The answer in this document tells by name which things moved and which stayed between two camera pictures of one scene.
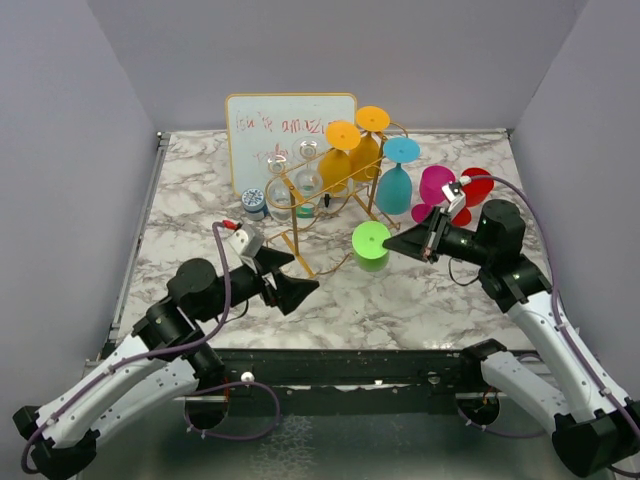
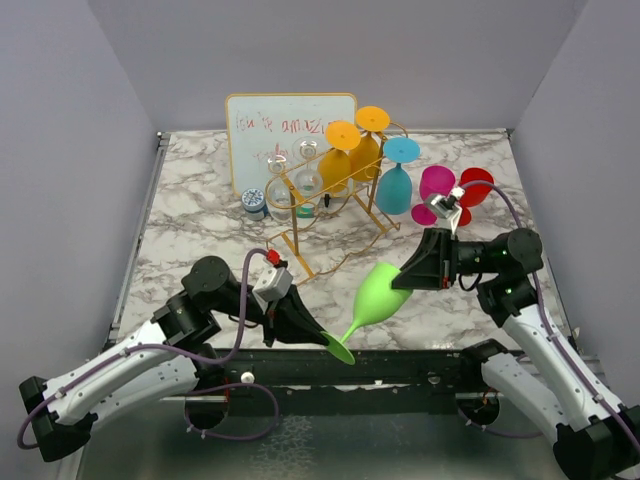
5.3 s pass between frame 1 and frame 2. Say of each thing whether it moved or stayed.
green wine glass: moved
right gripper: moved
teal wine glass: stayed
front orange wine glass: stayed
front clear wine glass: stayed
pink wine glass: stayed
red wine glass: stayed
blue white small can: stayed
